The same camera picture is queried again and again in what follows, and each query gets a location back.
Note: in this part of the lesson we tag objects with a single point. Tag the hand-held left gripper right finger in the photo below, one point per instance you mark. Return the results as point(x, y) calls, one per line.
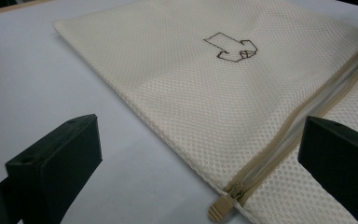
point(345, 161)

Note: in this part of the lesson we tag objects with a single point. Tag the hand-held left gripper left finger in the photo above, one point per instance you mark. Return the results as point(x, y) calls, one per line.
point(56, 161)

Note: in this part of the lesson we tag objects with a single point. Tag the cream mesh laundry bag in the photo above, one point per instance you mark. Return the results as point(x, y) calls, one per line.
point(199, 93)

